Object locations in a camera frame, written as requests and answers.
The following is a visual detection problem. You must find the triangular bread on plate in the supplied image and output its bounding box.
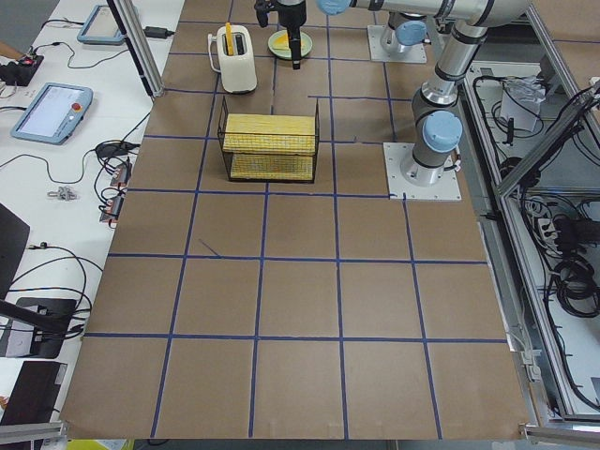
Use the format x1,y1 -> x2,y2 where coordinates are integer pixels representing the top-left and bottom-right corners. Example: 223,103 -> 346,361
272,34 -> 291,52

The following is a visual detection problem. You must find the bread slice in toaster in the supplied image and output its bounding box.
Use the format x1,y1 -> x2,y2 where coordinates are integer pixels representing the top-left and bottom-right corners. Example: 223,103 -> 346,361
225,22 -> 234,56

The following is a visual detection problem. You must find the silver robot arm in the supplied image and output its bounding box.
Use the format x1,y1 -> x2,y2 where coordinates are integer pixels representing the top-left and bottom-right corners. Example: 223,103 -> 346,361
380,12 -> 428,53
318,0 -> 531,188

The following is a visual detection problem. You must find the aluminium frame post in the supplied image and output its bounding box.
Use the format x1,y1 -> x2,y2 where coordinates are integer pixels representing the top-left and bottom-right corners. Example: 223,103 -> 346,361
107,0 -> 164,98

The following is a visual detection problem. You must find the light green plate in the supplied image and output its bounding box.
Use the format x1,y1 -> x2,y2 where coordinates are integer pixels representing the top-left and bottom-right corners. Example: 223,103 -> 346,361
267,29 -> 315,61

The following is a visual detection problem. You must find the near blue teach pendant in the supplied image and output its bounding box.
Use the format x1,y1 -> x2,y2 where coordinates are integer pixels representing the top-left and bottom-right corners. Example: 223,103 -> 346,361
10,82 -> 94,145

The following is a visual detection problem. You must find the blue teach pendant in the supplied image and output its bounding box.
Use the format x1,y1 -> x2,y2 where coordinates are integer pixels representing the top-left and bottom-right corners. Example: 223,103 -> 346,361
10,82 -> 94,145
77,5 -> 125,46

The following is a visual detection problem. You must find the black wire basket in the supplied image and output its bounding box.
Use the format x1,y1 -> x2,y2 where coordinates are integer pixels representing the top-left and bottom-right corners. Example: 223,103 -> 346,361
217,96 -> 322,185

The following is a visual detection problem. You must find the far blue teach pendant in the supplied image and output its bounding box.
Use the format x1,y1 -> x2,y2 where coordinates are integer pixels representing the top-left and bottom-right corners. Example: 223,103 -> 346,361
77,5 -> 125,46

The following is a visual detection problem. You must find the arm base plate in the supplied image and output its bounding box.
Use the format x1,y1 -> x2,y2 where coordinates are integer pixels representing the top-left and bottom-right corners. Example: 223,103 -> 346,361
367,25 -> 428,64
383,142 -> 462,202

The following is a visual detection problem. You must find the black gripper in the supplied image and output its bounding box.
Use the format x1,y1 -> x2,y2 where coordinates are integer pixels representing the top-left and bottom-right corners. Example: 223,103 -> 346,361
254,0 -> 307,70

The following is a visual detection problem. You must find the white two-slot toaster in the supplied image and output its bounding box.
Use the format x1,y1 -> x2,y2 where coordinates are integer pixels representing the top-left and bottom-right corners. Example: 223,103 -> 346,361
207,24 -> 257,94

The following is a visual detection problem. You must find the wooden shelf block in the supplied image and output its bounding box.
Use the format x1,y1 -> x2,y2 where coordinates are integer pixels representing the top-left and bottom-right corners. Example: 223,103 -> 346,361
222,113 -> 317,181

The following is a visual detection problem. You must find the black power adapter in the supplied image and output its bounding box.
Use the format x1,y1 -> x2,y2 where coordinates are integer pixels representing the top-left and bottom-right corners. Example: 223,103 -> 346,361
143,26 -> 173,39

